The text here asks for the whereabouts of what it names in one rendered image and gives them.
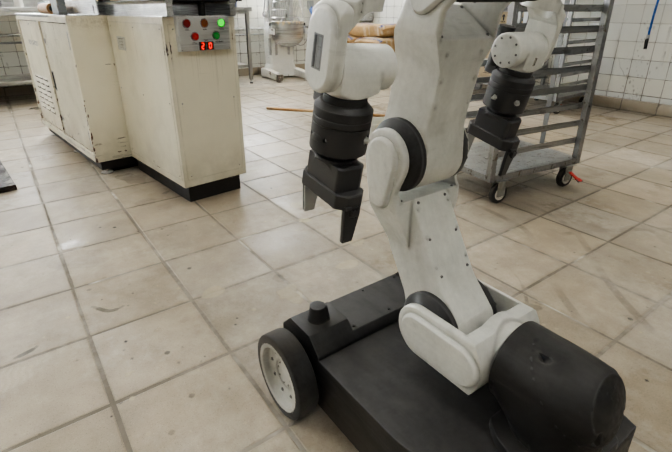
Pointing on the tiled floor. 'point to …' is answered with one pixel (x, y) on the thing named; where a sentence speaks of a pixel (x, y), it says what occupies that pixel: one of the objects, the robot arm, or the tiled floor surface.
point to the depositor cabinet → (78, 85)
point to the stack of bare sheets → (6, 180)
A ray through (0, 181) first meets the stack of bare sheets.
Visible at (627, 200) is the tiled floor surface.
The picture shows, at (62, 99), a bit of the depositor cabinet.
